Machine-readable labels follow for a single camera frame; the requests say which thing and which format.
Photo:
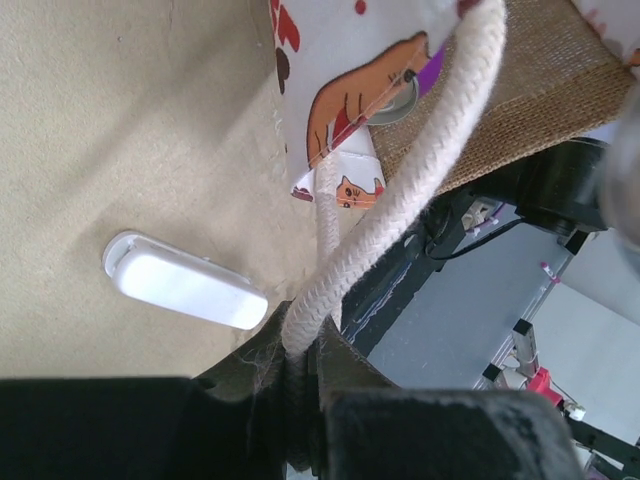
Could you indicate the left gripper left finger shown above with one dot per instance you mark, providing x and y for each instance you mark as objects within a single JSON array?
[{"x": 226, "y": 423}]

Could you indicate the white oblong plastic case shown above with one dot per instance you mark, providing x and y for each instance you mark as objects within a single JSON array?
[{"x": 154, "y": 272}]

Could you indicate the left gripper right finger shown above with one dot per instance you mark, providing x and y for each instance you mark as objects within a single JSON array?
[{"x": 370, "y": 428}]

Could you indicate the canvas bag with cat print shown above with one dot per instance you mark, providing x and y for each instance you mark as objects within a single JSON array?
[{"x": 518, "y": 76}]

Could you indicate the red cola can back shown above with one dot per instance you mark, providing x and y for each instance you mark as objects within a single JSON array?
[{"x": 619, "y": 191}]

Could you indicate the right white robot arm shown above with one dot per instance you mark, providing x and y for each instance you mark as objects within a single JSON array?
[{"x": 554, "y": 190}]

